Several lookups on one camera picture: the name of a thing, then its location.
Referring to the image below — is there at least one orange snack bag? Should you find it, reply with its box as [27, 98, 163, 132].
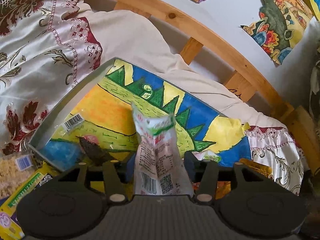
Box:
[192, 180, 234, 199]

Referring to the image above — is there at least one small green snack packet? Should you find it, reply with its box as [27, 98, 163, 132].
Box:
[197, 150, 222, 163]

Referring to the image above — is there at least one grey tray with dragon drawing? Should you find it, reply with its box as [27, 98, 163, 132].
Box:
[28, 57, 252, 178]

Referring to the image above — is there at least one floral satin quilt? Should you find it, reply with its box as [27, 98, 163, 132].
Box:
[0, 0, 305, 195]

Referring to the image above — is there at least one yellow brown snack packet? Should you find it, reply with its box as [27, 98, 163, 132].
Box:
[239, 158, 273, 178]

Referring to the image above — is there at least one beige bed sheet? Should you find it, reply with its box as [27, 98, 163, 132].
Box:
[62, 10, 290, 130]

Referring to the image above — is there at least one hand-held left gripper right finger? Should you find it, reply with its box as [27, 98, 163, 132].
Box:
[184, 152, 268, 202]

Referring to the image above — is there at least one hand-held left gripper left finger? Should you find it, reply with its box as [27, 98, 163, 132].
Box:
[54, 160, 137, 203]

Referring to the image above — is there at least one landscape drawing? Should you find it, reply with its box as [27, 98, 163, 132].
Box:
[240, 0, 320, 66]

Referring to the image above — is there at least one white and green snack packet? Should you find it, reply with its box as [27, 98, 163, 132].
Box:
[131, 102, 194, 196]

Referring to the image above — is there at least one green and yellow stick packet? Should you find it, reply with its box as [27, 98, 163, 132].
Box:
[0, 171, 52, 212]

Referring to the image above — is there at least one clear packet with dark snack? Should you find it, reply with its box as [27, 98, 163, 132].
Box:
[62, 114, 114, 167]

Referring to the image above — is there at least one clear bag of flakes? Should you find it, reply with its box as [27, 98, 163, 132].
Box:
[0, 153, 37, 198]

